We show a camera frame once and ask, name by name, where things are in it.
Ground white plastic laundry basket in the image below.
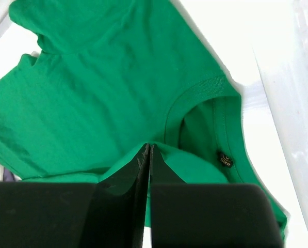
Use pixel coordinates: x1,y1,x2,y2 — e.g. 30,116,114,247
251,0,308,248

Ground green t shirt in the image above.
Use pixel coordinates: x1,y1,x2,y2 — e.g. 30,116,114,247
0,0,288,233

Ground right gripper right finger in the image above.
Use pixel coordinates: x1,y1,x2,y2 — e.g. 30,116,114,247
150,146,284,247

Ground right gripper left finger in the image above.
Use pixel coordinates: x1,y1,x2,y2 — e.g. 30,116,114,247
0,144,150,247

